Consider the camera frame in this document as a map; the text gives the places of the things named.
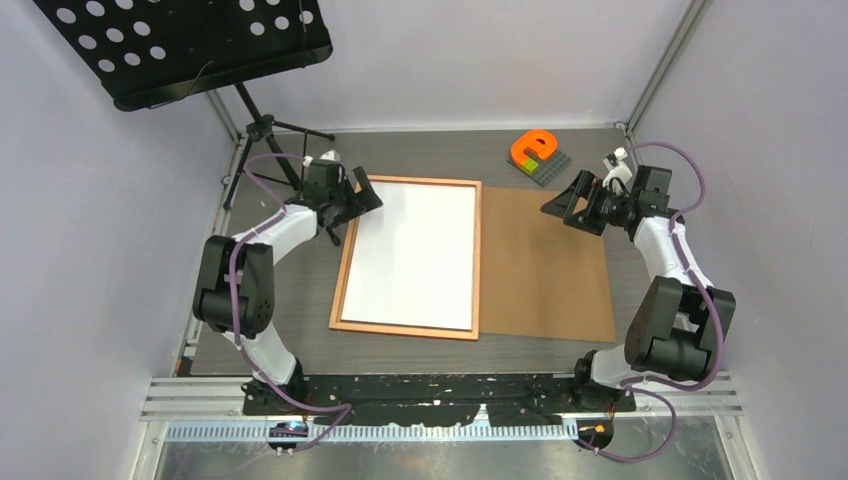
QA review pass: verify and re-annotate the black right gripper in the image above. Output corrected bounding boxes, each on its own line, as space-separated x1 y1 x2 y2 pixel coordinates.
541 170 636 238

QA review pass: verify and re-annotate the mountain landscape photo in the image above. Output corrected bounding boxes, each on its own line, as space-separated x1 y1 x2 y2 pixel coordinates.
340 181 478 333

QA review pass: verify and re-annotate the copper picture frame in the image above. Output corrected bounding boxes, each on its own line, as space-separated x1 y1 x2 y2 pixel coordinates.
329 174 484 342

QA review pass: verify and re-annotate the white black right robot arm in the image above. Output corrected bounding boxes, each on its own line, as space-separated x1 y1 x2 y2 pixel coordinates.
540 166 736 411

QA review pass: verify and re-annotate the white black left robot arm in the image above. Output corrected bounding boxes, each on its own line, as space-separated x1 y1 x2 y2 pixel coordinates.
192 155 383 414

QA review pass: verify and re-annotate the grey building baseplate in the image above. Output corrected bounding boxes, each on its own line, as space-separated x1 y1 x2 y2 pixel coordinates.
508 150 572 187

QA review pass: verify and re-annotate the green building brick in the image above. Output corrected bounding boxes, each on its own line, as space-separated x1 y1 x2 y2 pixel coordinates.
517 158 539 176

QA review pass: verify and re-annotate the orange letter toy block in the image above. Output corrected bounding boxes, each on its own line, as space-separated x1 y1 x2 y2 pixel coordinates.
510 129 558 160

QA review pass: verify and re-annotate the brown cardboard backing board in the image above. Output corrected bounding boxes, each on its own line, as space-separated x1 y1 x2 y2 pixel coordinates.
480 186 616 342

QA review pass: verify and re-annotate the black perforated music stand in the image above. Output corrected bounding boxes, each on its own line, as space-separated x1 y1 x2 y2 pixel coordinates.
38 1 333 195

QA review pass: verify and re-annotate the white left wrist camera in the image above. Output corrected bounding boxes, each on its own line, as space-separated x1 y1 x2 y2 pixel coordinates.
302 149 340 167

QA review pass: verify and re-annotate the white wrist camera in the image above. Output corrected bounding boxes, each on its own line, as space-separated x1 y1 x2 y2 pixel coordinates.
602 147 632 194
302 149 340 167

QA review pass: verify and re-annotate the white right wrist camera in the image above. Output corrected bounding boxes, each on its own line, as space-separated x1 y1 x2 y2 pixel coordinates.
602 147 632 194

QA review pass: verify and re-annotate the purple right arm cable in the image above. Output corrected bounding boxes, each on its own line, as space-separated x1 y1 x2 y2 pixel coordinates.
577 140 725 464

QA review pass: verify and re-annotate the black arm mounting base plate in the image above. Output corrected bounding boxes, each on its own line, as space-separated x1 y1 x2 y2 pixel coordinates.
241 373 636 427

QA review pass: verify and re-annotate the aluminium front rail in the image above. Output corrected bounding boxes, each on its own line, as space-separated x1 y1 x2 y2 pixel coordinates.
141 373 743 443

